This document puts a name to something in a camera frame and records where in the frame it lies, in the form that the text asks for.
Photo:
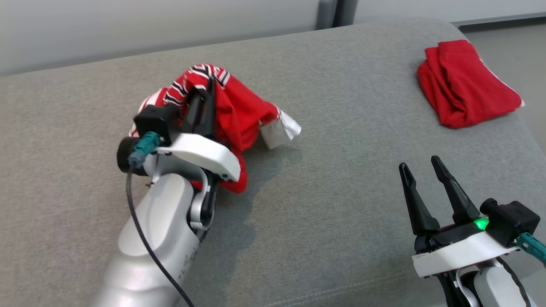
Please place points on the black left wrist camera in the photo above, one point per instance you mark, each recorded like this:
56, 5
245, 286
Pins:
158, 119

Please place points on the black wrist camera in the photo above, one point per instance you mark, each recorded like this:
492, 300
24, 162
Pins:
158, 119
512, 221

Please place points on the grey partition post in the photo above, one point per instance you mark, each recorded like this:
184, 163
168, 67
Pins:
326, 13
346, 12

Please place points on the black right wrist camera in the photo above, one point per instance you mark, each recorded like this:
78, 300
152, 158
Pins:
512, 221

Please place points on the red shorts white stripe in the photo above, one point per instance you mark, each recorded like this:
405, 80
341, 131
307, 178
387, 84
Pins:
465, 85

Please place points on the grey skirting rail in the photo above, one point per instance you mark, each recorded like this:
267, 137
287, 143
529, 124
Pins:
499, 19

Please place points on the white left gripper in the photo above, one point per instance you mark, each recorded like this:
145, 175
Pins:
204, 153

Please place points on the red jersey white sleeves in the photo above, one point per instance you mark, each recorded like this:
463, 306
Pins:
239, 115

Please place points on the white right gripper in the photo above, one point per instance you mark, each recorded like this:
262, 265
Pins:
456, 253

